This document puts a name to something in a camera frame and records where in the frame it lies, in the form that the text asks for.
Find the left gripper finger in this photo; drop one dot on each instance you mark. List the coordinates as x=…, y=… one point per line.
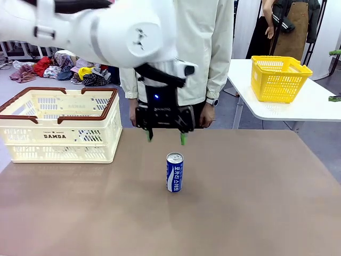
x=141, y=117
x=187, y=120

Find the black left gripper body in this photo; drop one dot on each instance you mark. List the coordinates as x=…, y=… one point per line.
x=160, y=112

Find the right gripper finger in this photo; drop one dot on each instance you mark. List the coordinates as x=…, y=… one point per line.
x=336, y=99
x=336, y=52

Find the blue white drink can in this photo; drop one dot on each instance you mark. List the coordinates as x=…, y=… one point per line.
x=174, y=173

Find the person right forearm cream sleeve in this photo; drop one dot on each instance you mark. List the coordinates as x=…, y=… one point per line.
x=128, y=85

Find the person left forearm cream sleeve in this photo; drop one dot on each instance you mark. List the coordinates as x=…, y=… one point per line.
x=219, y=77

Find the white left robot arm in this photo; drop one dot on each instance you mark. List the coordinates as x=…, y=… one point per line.
x=120, y=32

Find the yellow plastic basket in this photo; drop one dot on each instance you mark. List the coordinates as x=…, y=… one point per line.
x=255, y=77

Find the person right hand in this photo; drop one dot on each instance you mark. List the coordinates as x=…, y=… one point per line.
x=133, y=116

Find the person left hand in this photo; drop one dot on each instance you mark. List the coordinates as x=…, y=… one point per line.
x=207, y=117

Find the white partition panel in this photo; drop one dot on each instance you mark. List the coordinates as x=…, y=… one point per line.
x=333, y=32
x=242, y=26

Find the white wristwatch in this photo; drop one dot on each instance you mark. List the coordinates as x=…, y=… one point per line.
x=214, y=102

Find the dark striped jacket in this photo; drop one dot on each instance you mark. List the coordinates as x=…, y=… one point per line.
x=314, y=16

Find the white side table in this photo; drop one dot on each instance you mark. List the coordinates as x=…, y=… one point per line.
x=293, y=109

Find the brown apron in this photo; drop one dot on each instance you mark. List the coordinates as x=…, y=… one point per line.
x=291, y=45

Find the person pink top navy skirt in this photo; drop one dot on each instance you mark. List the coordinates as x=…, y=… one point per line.
x=114, y=76

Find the black checkered cloth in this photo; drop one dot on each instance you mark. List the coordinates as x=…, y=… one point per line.
x=93, y=80

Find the yellow cloth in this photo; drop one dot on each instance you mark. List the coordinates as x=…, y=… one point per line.
x=85, y=71

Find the person in black dress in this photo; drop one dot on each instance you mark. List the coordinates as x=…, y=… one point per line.
x=257, y=40

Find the person in cream jacket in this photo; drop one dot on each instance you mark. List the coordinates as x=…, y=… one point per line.
x=207, y=40

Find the dark blue cloth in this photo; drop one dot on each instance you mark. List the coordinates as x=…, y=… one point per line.
x=65, y=76

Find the purple patterned cloth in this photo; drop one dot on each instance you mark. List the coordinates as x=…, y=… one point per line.
x=64, y=60

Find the white blue floral cloth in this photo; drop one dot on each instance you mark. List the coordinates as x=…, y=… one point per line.
x=52, y=72

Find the red cloth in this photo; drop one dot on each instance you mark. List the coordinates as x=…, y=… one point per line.
x=42, y=65

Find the pink plaid cloth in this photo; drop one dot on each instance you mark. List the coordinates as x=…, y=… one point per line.
x=24, y=73

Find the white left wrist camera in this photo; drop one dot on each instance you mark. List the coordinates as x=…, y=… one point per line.
x=183, y=68

